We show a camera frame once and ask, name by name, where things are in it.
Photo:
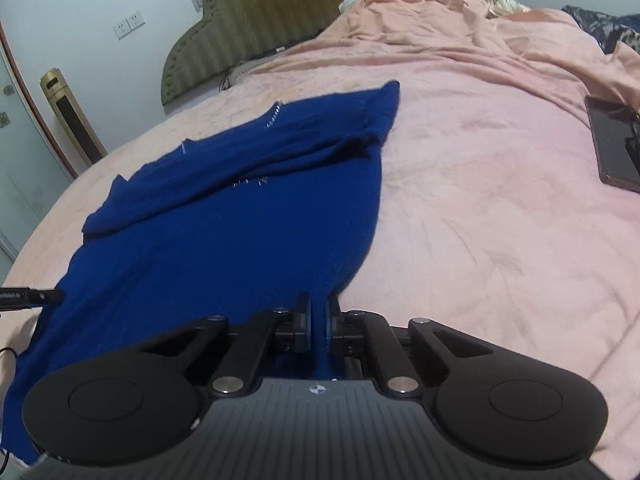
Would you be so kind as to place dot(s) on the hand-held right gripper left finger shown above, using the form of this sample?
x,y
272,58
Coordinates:
x,y
305,321

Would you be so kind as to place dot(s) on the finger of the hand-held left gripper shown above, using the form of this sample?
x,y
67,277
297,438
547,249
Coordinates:
x,y
42,296

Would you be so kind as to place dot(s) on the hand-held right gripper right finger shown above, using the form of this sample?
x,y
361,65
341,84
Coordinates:
x,y
331,321

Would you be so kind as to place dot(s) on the blue knit sweater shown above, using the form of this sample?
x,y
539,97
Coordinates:
x,y
240,240

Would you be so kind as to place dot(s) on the pink bed sheet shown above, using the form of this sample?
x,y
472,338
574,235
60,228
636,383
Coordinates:
x,y
480,220

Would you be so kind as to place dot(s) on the gold tower air conditioner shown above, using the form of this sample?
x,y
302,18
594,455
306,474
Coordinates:
x,y
70,110

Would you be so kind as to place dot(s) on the olive padded headboard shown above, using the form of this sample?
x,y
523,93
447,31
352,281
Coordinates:
x,y
260,15

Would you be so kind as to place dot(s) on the peach blanket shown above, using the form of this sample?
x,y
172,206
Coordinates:
x,y
435,25

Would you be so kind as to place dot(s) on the black smartphone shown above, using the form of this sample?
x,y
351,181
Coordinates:
x,y
616,145

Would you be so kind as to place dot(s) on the dark patterned cloth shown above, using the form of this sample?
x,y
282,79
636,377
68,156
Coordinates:
x,y
607,27

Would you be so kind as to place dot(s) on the white wall socket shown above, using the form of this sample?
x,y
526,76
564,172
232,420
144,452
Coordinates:
x,y
136,20
121,30

